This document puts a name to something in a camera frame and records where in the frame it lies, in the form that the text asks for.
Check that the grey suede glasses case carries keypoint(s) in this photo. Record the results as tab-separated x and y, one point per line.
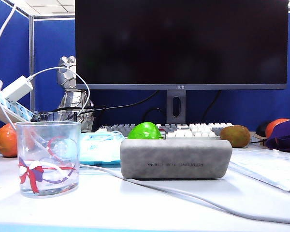
174	154

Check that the green apple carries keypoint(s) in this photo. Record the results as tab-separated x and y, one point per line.
143	131

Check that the grey monitor stand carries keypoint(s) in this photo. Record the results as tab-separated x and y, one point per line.
170	108

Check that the white and grey keyboard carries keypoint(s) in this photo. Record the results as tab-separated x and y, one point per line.
198	130

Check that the blue face mask pack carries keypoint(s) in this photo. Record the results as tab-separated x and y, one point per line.
99	149

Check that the black computer monitor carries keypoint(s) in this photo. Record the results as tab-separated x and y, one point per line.
181	43

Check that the silver robot figurine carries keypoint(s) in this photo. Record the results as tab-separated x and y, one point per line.
67	75

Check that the brown kiwi fruit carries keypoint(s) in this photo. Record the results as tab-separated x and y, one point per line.
235	136

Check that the glass cup with ribbon print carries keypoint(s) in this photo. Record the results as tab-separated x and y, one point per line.
48	174

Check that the black computer mouse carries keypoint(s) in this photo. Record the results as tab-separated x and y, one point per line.
262	129

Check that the orange fruit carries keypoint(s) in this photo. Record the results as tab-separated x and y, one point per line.
6	142
271	128

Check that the white power strip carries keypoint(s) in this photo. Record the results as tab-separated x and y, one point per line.
17	110

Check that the white charger adapter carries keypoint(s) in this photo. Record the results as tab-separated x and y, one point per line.
17	88

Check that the clear plastic document folder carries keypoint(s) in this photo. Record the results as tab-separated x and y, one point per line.
268	166

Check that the aluminium partition post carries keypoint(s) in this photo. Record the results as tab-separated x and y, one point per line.
32	48

